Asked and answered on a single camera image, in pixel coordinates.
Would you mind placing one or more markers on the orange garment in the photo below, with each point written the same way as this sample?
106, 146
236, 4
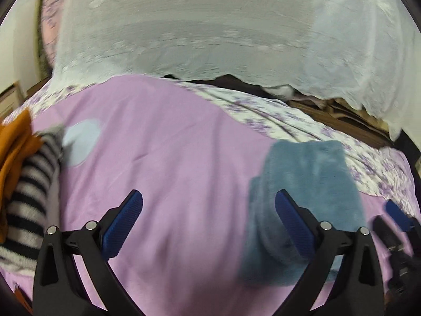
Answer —
18, 142

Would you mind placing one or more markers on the black white striped garment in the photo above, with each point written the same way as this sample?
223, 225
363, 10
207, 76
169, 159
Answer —
34, 205

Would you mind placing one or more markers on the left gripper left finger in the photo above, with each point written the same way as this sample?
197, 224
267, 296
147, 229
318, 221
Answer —
58, 288

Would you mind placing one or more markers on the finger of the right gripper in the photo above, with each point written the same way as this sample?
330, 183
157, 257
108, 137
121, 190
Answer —
398, 215

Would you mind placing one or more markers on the brown woven bamboo mat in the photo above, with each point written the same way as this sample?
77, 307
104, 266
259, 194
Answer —
337, 114

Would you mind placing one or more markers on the purple floral bed sheet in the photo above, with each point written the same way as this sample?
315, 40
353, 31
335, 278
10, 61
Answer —
383, 172

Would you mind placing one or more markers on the white lace cover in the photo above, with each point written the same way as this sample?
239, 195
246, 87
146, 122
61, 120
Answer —
359, 50

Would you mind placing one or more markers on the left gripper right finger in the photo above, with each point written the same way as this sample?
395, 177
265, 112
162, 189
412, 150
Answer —
358, 287

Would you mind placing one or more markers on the blue fleece garment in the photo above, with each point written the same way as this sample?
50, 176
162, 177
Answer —
316, 176

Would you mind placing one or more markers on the pink bed blanket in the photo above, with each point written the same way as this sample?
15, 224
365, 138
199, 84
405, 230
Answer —
193, 169

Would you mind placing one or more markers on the pink floral cloth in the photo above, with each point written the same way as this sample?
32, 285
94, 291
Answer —
48, 20

